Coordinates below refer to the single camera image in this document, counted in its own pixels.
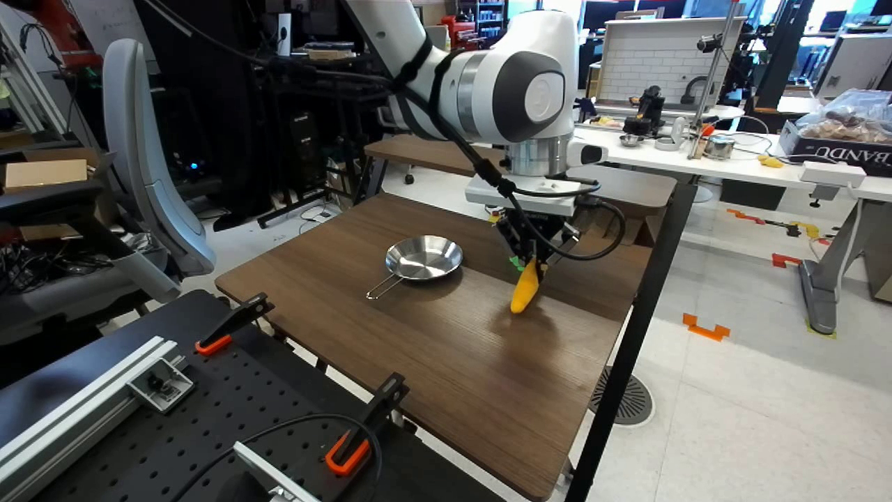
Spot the orange black bar clamp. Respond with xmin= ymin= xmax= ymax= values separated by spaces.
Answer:
xmin=321 ymin=372 xmax=410 ymax=479
xmin=191 ymin=290 xmax=275 ymax=361

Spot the white pegboard panel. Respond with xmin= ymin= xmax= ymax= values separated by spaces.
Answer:
xmin=592 ymin=14 xmax=746 ymax=120

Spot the grey office chair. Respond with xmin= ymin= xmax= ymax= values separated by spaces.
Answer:
xmin=98 ymin=37 xmax=220 ymax=301

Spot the black cable loop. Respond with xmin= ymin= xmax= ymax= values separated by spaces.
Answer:
xmin=169 ymin=410 xmax=383 ymax=502

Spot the white background table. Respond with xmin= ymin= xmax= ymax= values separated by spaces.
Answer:
xmin=566 ymin=120 xmax=892 ymax=339

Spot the light wooden block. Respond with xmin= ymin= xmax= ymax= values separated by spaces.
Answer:
xmin=0 ymin=157 xmax=91 ymax=196

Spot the round floor drain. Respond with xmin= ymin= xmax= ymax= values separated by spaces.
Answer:
xmin=587 ymin=375 xmax=658 ymax=431

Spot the black wooden-table leg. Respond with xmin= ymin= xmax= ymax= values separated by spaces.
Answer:
xmin=563 ymin=174 xmax=702 ymax=502

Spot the yellow carrot plushie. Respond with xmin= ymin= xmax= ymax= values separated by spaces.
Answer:
xmin=505 ymin=254 xmax=544 ymax=319

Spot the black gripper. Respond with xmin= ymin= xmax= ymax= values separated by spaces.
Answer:
xmin=492 ymin=201 xmax=580 ymax=274

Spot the silver metal pan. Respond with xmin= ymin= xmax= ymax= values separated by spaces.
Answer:
xmin=362 ymin=233 xmax=464 ymax=308

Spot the short aluminium rail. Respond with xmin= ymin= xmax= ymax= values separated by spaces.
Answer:
xmin=227 ymin=439 xmax=323 ymax=502

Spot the black printed box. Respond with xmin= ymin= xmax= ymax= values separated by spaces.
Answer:
xmin=776 ymin=88 xmax=892 ymax=174

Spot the long aluminium rail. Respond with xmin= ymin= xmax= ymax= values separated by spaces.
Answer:
xmin=0 ymin=333 xmax=194 ymax=502

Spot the black perforated breadboard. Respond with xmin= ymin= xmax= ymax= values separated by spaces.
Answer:
xmin=32 ymin=340 xmax=485 ymax=502

